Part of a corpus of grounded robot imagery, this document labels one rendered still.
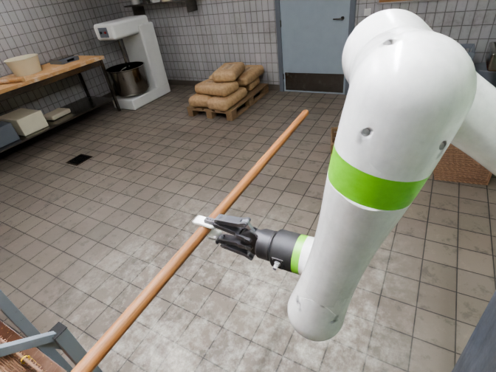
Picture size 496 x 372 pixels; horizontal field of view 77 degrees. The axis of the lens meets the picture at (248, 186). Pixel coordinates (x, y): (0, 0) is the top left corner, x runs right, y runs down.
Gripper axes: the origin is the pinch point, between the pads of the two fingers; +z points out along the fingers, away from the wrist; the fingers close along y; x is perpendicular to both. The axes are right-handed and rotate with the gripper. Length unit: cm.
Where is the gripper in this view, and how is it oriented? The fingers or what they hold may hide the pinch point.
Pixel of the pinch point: (207, 226)
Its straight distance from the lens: 86.2
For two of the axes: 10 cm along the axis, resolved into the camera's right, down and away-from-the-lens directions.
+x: 4.6, -5.5, 6.9
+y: 1.2, 8.1, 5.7
